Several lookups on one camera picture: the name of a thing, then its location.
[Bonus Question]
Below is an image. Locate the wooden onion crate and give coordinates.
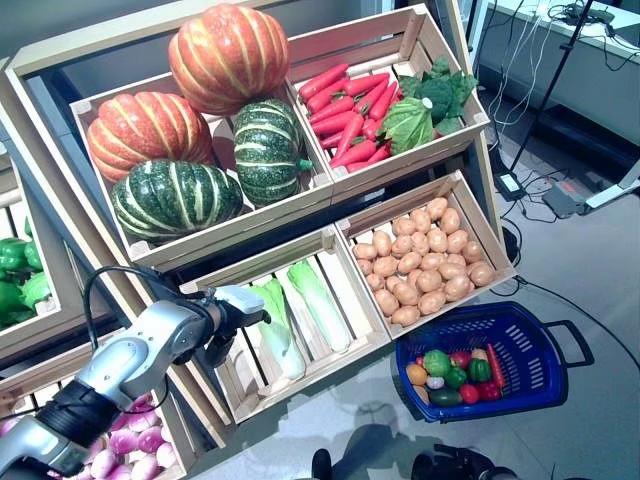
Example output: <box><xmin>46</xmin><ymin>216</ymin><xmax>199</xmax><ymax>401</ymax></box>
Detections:
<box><xmin>0</xmin><ymin>344</ymin><xmax>201</xmax><ymax>480</ymax></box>

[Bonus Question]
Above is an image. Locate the napa cabbage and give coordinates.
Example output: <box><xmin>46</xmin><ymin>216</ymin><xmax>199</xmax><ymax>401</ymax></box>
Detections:
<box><xmin>287</xmin><ymin>259</ymin><xmax>352</xmax><ymax>354</ymax></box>
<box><xmin>248</xmin><ymin>277</ymin><xmax>307</xmax><ymax>381</ymax></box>

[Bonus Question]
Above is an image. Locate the pink onion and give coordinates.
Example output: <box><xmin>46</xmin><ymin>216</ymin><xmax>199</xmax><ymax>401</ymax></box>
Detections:
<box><xmin>130</xmin><ymin>453</ymin><xmax>162</xmax><ymax>480</ymax></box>
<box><xmin>155</xmin><ymin>442</ymin><xmax>179</xmax><ymax>470</ymax></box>
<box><xmin>89</xmin><ymin>448</ymin><xmax>119</xmax><ymax>479</ymax></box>
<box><xmin>135</xmin><ymin>424</ymin><xmax>166</xmax><ymax>454</ymax></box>
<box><xmin>127</xmin><ymin>399</ymin><xmax>162</xmax><ymax>432</ymax></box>
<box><xmin>107</xmin><ymin>428</ymin><xmax>140</xmax><ymax>455</ymax></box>

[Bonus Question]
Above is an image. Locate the black tripod stand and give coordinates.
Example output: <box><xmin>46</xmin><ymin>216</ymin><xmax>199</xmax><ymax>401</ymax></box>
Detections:
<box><xmin>509</xmin><ymin>0</ymin><xmax>596</xmax><ymax>174</ymax></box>

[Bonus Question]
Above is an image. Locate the dark right robot hand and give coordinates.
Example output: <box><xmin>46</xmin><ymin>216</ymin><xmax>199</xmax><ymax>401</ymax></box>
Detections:
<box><xmin>433</xmin><ymin>442</ymin><xmax>494</xmax><ymax>480</ymax></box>

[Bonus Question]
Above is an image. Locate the large orange striped pumpkin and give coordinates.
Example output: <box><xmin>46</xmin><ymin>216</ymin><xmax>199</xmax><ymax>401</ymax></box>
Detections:
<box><xmin>167</xmin><ymin>3</ymin><xmax>290</xmax><ymax>117</ymax></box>

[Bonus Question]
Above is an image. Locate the wooden potato crate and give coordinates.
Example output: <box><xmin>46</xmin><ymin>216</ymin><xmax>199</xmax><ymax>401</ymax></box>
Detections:
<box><xmin>335</xmin><ymin>169</ymin><xmax>517</xmax><ymax>341</ymax></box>

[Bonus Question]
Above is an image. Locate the black floor cable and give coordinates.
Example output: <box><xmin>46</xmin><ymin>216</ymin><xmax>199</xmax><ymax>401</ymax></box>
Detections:
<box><xmin>509</xmin><ymin>274</ymin><xmax>640</xmax><ymax>361</ymax></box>

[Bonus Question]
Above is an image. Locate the wide green striped pumpkin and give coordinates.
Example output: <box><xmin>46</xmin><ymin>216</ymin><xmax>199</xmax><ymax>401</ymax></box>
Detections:
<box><xmin>110</xmin><ymin>158</ymin><xmax>245</xmax><ymax>245</ymax></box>

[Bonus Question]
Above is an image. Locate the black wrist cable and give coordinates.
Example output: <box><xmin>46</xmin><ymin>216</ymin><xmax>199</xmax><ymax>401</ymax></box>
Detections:
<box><xmin>81</xmin><ymin>264</ymin><xmax>206</xmax><ymax>351</ymax></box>

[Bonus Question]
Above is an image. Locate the black power adapter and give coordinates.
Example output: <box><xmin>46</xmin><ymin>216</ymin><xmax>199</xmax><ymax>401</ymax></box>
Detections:
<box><xmin>494</xmin><ymin>172</ymin><xmax>524</xmax><ymax>203</ymax></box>

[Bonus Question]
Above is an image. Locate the black device on desk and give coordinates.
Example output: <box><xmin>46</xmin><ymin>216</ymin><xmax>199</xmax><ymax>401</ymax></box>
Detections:
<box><xmin>549</xmin><ymin>3</ymin><xmax>616</xmax><ymax>25</ymax></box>

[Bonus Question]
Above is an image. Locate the wooden pepper crate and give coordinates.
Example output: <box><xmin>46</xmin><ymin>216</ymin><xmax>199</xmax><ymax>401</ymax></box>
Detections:
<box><xmin>0</xmin><ymin>149</ymin><xmax>64</xmax><ymax>361</ymax></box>

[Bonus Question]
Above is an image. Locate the white desk foot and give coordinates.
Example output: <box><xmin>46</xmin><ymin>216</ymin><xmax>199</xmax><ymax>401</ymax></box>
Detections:
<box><xmin>584</xmin><ymin>159</ymin><xmax>640</xmax><ymax>210</ymax></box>

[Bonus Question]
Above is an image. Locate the wooden carrot crate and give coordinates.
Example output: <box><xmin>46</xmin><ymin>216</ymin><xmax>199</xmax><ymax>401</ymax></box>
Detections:
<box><xmin>285</xmin><ymin>3</ymin><xmax>491</xmax><ymax>204</ymax></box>

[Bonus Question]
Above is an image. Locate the red bell pepper toy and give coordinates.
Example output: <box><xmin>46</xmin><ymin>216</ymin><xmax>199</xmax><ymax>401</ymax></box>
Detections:
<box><xmin>474</xmin><ymin>380</ymin><xmax>503</xmax><ymax>403</ymax></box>

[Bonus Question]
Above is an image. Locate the white cable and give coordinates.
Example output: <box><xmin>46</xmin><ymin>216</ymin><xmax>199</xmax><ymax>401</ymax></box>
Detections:
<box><xmin>492</xmin><ymin>0</ymin><xmax>546</xmax><ymax>126</ymax></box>

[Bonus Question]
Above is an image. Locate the dark green cucumber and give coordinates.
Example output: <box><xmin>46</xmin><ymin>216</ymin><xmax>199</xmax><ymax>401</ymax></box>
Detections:
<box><xmin>427</xmin><ymin>388</ymin><xmax>464</xmax><ymax>407</ymax></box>

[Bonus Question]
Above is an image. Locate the flat orange striped pumpkin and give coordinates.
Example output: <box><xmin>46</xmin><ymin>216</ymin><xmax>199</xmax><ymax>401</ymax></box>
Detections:
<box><xmin>86</xmin><ymin>91</ymin><xmax>215</xmax><ymax>184</ymax></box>

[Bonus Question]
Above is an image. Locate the dark left robot foot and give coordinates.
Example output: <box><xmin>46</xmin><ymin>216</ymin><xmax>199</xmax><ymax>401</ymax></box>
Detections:
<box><xmin>312</xmin><ymin>448</ymin><xmax>335</xmax><ymax>480</ymax></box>

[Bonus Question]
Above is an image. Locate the dark right robot foot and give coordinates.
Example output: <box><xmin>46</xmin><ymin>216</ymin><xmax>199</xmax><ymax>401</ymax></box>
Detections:
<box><xmin>410</xmin><ymin>452</ymin><xmax>437</xmax><ymax>480</ymax></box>

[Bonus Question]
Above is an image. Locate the dark left robot hand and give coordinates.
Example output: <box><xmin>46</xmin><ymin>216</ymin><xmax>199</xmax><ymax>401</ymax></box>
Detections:
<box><xmin>197</xmin><ymin>285</ymin><xmax>272</xmax><ymax>369</ymax></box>

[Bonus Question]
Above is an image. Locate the dark green leafy vegetable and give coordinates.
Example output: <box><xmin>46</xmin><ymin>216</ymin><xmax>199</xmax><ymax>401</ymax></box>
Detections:
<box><xmin>397</xmin><ymin>56</ymin><xmax>479</xmax><ymax>137</ymax></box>

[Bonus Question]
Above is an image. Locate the green bell pepper toy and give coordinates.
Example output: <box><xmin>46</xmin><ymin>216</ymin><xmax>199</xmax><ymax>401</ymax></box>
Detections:
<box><xmin>467</xmin><ymin>357</ymin><xmax>493</xmax><ymax>384</ymax></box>

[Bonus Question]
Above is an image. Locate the light green lettuce head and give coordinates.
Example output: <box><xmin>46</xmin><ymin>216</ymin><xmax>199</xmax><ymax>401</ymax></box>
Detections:
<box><xmin>377</xmin><ymin>96</ymin><xmax>436</xmax><ymax>156</ymax></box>

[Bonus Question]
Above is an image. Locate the small green lettuce ball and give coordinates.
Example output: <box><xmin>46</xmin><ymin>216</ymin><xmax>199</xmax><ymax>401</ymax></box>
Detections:
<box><xmin>423</xmin><ymin>349</ymin><xmax>452</xmax><ymax>379</ymax></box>

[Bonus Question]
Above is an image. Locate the green striped pumpkin with stem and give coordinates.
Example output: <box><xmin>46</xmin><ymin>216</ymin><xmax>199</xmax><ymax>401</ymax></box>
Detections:
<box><xmin>232</xmin><ymin>98</ymin><xmax>315</xmax><ymax>208</ymax></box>

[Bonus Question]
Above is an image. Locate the blue plastic shopping basket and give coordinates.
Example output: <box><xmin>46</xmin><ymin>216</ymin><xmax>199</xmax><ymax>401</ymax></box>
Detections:
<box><xmin>394</xmin><ymin>300</ymin><xmax>595</xmax><ymax>424</ymax></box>

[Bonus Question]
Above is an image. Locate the white desk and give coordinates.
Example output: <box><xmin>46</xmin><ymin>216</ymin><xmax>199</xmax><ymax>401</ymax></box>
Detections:
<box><xmin>477</xmin><ymin>0</ymin><xmax>640</xmax><ymax>141</ymax></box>

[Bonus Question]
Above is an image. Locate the wooden cabbage crate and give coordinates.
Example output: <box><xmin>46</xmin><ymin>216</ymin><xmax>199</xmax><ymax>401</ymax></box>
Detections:
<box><xmin>179</xmin><ymin>227</ymin><xmax>392</xmax><ymax>425</ymax></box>

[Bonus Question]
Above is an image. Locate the wooden pumpkin crate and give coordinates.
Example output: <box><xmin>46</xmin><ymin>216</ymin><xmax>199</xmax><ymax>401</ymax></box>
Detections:
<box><xmin>68</xmin><ymin>69</ymin><xmax>335</xmax><ymax>267</ymax></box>

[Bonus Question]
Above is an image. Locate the grey box with red part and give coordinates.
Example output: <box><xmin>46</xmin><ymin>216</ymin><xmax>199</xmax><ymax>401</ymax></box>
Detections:
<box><xmin>542</xmin><ymin>179</ymin><xmax>586</xmax><ymax>219</ymax></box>

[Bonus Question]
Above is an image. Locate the small green pepper toy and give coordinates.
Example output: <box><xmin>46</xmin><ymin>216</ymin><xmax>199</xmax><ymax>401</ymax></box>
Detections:
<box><xmin>443</xmin><ymin>367</ymin><xmax>469</xmax><ymax>391</ymax></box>

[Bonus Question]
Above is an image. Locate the red chili pepper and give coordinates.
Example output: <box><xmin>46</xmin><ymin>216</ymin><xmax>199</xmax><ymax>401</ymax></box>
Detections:
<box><xmin>486</xmin><ymin>342</ymin><xmax>507</xmax><ymax>394</ymax></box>

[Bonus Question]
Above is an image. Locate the wooden display shelf frame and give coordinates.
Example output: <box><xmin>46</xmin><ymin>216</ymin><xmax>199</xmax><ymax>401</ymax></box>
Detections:
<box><xmin>0</xmin><ymin>0</ymin><xmax>511</xmax><ymax>451</ymax></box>

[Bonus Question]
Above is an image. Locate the dark robot foot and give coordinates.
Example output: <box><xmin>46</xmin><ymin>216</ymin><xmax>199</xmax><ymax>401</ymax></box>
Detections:
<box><xmin>410</xmin><ymin>452</ymin><xmax>437</xmax><ymax>480</ymax></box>
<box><xmin>312</xmin><ymin>448</ymin><xmax>335</xmax><ymax>480</ymax></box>

